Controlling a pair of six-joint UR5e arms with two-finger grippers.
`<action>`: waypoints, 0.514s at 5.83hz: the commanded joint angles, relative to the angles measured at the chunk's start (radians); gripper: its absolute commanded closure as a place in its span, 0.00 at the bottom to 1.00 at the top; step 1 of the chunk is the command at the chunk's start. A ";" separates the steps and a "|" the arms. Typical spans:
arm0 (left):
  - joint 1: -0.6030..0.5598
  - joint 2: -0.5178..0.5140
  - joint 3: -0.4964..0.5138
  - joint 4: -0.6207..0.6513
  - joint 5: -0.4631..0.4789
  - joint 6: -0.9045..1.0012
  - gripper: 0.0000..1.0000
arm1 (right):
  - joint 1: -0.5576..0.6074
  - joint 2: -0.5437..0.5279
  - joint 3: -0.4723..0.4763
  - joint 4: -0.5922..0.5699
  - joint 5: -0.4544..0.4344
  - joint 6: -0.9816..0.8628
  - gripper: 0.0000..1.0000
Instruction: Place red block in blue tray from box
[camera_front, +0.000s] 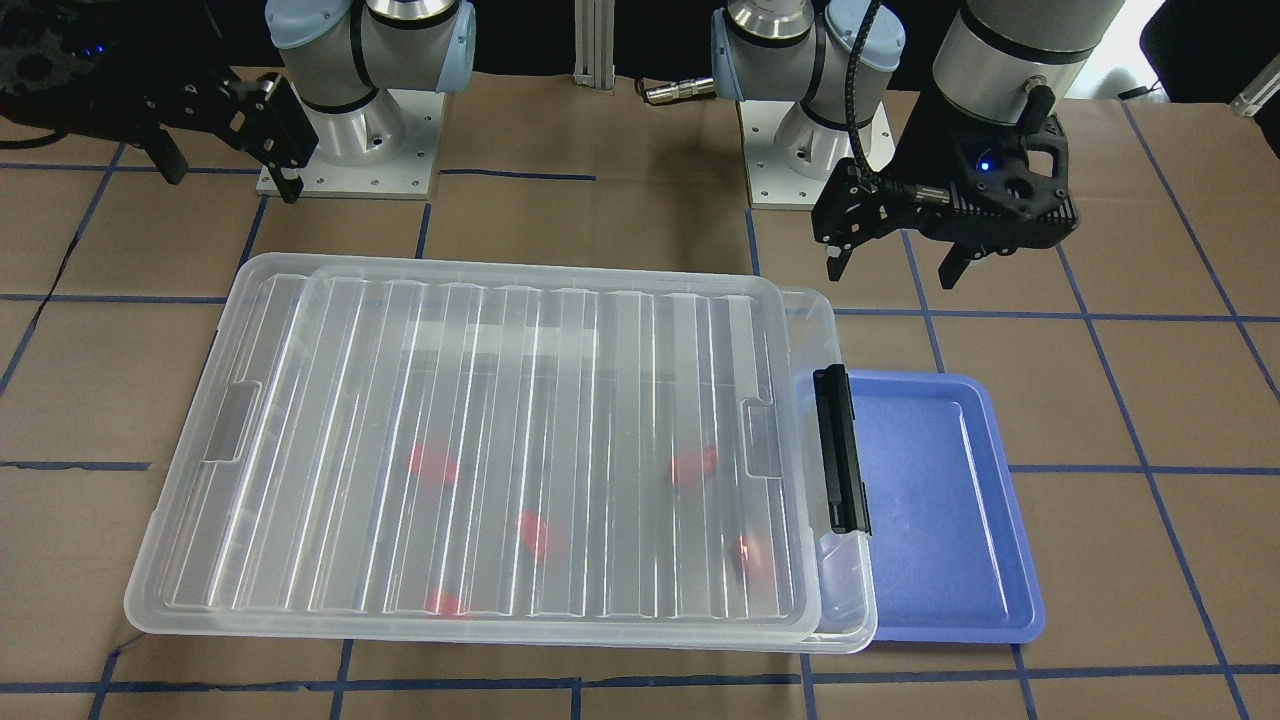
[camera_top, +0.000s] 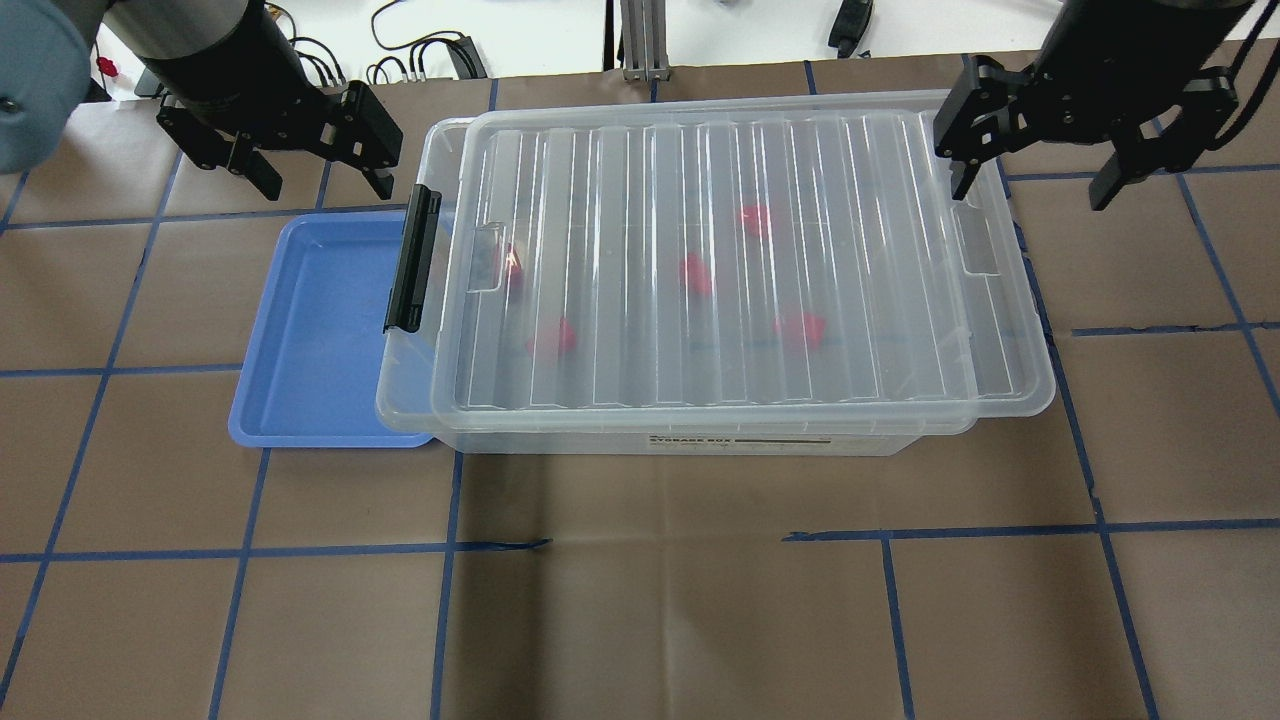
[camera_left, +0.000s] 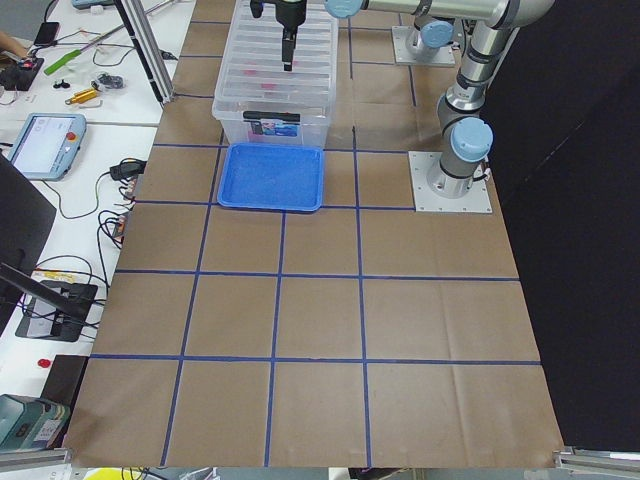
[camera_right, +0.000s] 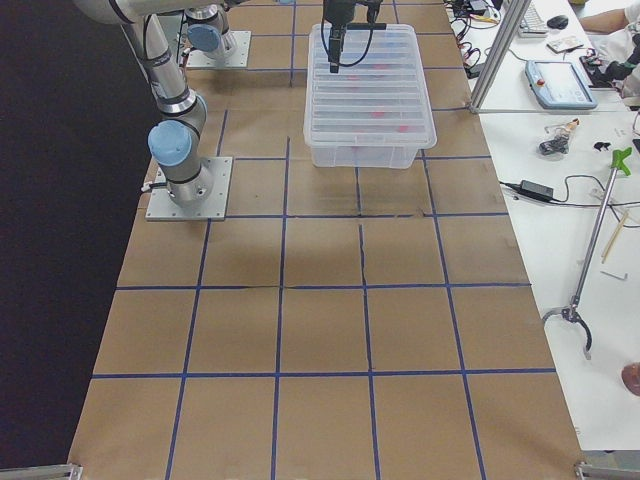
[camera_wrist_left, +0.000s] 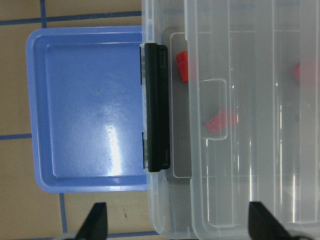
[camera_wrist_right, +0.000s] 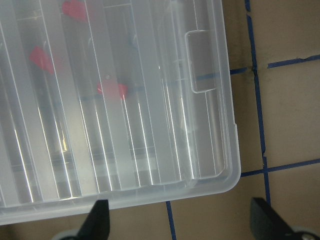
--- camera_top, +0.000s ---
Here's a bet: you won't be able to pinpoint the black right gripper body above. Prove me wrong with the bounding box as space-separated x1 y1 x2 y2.
934 55 1239 173

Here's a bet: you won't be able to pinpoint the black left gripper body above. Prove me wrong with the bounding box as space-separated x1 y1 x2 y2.
156 81 403 170

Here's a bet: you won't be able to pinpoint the clear plastic box lid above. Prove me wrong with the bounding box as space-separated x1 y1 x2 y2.
431 90 1057 436

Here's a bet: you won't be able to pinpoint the red block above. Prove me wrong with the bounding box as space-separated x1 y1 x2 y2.
739 204 774 243
492 240 524 293
773 310 827 354
678 252 714 299
525 316 579 361

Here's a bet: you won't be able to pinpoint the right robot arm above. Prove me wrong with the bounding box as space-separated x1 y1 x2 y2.
933 1 1251 211

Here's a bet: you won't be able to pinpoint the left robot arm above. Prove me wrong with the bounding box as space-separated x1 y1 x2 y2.
1 1 403 201

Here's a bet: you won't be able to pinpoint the blue plastic tray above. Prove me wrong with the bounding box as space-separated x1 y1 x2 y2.
227 211 430 448

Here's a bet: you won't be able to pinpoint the clear plastic storage box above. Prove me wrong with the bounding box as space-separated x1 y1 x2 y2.
376 117 1041 457

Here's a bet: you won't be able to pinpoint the black device on table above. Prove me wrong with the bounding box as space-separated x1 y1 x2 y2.
827 0 876 59

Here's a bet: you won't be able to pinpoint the black cables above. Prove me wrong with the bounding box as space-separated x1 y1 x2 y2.
265 0 492 86

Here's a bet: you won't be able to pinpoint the black box latch handle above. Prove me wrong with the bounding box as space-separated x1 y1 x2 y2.
383 183 442 333

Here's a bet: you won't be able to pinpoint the aluminium frame post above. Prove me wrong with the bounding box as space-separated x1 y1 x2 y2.
620 0 671 82

